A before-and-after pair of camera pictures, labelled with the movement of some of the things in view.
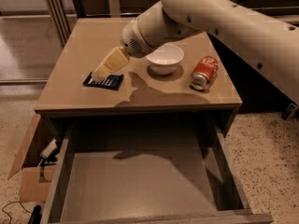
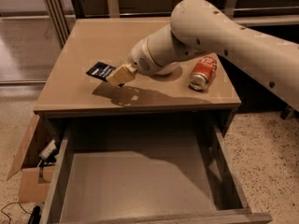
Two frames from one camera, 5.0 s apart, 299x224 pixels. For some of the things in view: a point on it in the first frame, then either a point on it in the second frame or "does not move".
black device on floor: x=35 y=216 does not move
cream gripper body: x=131 y=40 to x=140 y=60
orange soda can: x=204 y=73 does not move
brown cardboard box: x=35 y=180 does not move
